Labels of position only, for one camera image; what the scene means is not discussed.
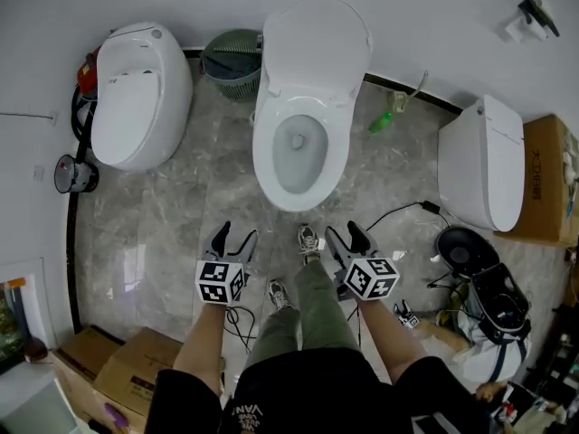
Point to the plain brown cardboard box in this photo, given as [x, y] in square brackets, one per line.
[79, 355]

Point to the person's left forearm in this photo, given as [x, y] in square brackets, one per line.
[205, 342]

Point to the person's left shoe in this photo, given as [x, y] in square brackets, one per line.
[279, 294]

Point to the person's black shirt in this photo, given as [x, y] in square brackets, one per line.
[316, 396]

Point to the white egg-shaped toilet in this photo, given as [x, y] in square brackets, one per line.
[140, 116]

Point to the black open case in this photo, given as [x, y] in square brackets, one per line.
[502, 301]

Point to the white items on box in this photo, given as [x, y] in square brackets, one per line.
[571, 161]

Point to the black round device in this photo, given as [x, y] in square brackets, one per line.
[466, 251]

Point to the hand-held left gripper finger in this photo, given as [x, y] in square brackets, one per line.
[246, 251]
[219, 240]

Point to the white boxy toilet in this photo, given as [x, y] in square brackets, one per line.
[479, 165]

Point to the white toilet seat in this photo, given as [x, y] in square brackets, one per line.
[316, 43]

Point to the person's right shoe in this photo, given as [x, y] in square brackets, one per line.
[309, 242]

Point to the spare hand-held gripper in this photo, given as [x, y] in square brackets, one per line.
[405, 317]

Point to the person's green trousers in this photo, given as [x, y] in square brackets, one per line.
[316, 305]

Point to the wall toilet paper holder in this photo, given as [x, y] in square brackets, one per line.
[534, 18]

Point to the green plastic bottle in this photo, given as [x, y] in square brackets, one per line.
[381, 122]

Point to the white wall socket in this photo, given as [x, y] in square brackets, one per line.
[38, 173]

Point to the grey megaphone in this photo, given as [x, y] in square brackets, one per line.
[74, 174]

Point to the person's shoe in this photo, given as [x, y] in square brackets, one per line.
[279, 294]
[309, 242]

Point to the brown printed cardboard box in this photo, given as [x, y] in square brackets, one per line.
[135, 369]

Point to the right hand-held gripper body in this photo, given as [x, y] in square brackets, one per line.
[368, 280]

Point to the white window frame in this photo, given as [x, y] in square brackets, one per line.
[31, 296]

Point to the dark shelf unit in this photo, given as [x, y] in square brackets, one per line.
[567, 360]

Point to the white cabinet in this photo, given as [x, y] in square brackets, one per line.
[31, 405]

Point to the red fire extinguisher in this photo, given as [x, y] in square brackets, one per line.
[87, 72]

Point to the green slatted waste basket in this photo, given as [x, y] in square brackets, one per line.
[233, 68]

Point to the large brown cardboard box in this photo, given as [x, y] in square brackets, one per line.
[545, 188]

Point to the white toilet bowl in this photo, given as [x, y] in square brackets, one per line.
[267, 152]

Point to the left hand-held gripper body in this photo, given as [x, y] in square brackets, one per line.
[219, 283]

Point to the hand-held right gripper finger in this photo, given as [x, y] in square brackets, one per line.
[337, 249]
[362, 240]

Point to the person's right forearm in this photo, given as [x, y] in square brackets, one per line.
[391, 337]

